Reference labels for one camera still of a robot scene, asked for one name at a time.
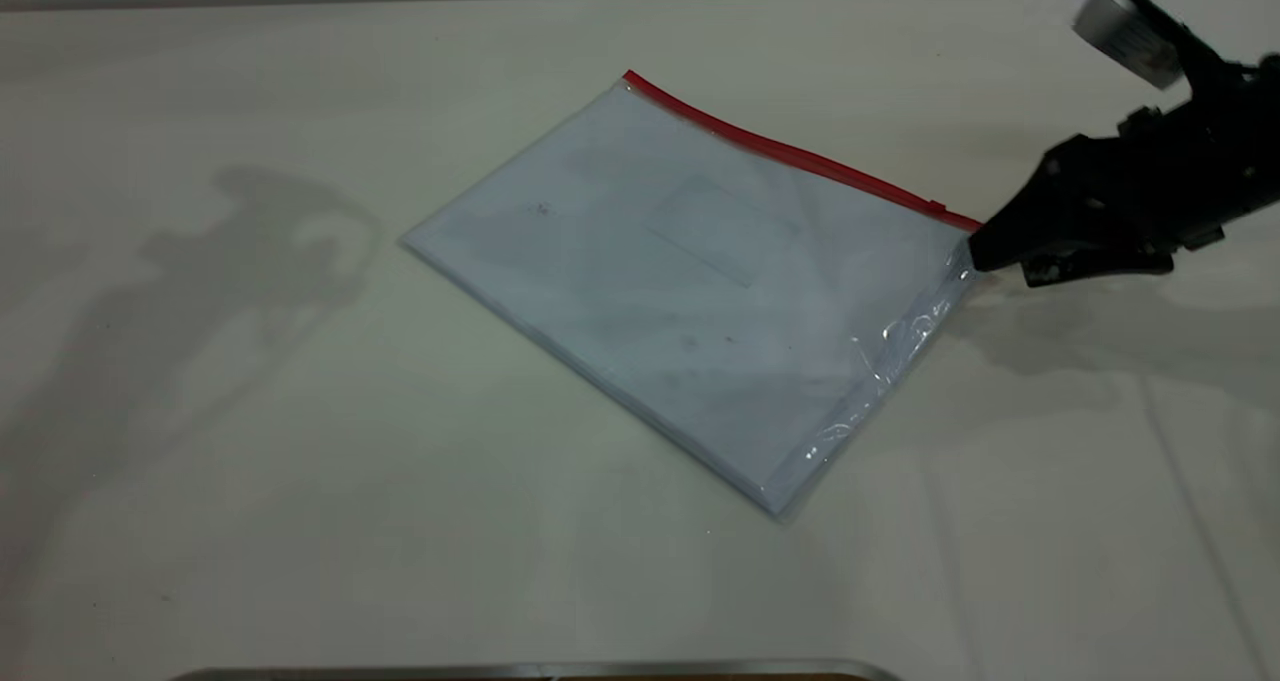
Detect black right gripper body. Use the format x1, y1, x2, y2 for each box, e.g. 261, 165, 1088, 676
1045, 56, 1280, 254

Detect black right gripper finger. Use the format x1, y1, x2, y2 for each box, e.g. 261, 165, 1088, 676
1020, 247, 1176, 290
967, 159, 1103, 273

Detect clear plastic zip bag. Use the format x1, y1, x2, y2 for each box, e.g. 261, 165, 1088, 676
400, 69, 991, 519

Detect white paper sheets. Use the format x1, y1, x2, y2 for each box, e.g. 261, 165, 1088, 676
405, 86, 966, 514

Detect grey metal rim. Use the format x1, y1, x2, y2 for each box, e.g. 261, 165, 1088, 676
170, 658, 903, 681

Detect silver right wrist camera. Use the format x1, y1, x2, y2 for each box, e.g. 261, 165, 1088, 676
1072, 0, 1187, 91

